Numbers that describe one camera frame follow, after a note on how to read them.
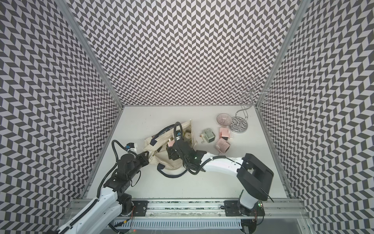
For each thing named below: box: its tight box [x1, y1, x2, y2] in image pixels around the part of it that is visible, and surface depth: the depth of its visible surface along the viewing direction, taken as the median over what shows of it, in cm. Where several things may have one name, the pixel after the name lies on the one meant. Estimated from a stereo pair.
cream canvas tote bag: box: [143, 119, 198, 178], surface depth 82 cm
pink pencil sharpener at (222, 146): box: [215, 137, 231, 156], surface depth 93 cm
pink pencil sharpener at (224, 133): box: [219, 127, 231, 141], surface depth 98 cm
